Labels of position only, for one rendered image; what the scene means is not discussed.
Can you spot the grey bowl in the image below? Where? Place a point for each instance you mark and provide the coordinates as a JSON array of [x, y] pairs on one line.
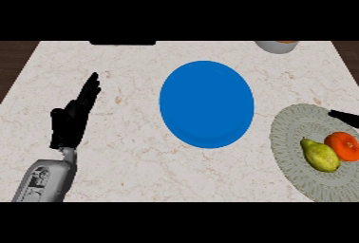
[[277, 46]]

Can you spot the orange round fruit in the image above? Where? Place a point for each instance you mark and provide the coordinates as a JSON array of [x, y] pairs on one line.
[[345, 146]]

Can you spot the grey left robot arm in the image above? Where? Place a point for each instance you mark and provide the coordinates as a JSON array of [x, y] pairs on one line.
[[47, 178]]

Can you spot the green yellow squash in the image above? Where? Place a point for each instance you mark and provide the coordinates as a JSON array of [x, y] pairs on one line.
[[322, 155]]

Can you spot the grey round placemat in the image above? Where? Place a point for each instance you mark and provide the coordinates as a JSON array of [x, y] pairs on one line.
[[299, 152]]

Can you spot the blue plate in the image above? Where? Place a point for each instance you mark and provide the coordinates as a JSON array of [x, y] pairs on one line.
[[208, 104]]

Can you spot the black flat appliance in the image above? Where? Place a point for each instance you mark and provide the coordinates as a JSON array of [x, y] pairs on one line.
[[124, 42]]

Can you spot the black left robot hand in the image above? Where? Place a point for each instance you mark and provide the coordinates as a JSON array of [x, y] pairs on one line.
[[70, 120]]

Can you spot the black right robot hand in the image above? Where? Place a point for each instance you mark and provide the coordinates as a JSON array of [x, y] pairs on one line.
[[347, 117]]

